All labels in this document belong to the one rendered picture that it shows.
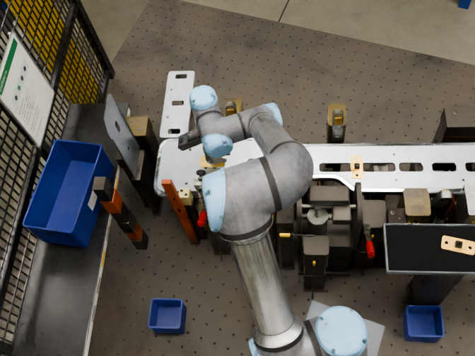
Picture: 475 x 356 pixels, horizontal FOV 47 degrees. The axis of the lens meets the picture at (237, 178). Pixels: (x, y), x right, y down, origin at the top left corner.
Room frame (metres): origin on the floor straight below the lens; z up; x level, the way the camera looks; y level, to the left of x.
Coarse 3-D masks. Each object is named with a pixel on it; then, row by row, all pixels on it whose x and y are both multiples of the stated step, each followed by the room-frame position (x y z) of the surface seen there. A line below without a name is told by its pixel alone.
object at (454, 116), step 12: (444, 108) 0.92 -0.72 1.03; (456, 108) 0.91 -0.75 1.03; (468, 108) 0.90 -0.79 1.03; (444, 120) 0.88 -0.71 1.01; (456, 120) 0.86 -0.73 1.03; (468, 120) 0.85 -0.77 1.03; (444, 132) 0.85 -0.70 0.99; (456, 132) 0.84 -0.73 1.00; (468, 132) 0.83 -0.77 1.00; (444, 168) 0.84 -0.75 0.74
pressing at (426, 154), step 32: (160, 160) 0.98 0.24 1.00; (192, 160) 0.96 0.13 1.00; (320, 160) 0.85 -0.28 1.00; (384, 160) 0.79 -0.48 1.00; (416, 160) 0.77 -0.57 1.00; (448, 160) 0.74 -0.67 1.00; (160, 192) 0.86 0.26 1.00; (192, 192) 0.83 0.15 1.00; (352, 192) 0.71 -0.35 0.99; (384, 192) 0.68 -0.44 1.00
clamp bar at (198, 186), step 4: (196, 172) 0.79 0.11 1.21; (200, 172) 0.78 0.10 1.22; (204, 172) 0.78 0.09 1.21; (200, 176) 0.77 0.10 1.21; (196, 180) 0.76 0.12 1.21; (200, 180) 0.76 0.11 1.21; (196, 184) 0.75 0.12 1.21; (200, 184) 0.74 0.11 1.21; (196, 188) 0.75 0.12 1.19; (200, 188) 0.74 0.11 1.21; (200, 192) 0.73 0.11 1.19; (200, 196) 0.76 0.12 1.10
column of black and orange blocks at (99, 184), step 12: (96, 180) 0.84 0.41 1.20; (108, 180) 0.85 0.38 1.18; (96, 192) 0.81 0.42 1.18; (108, 192) 0.82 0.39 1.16; (108, 204) 0.81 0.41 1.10; (120, 204) 0.83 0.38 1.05; (120, 216) 0.81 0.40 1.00; (132, 216) 0.84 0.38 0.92; (132, 228) 0.81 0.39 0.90; (132, 240) 0.81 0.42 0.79; (144, 240) 0.82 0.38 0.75
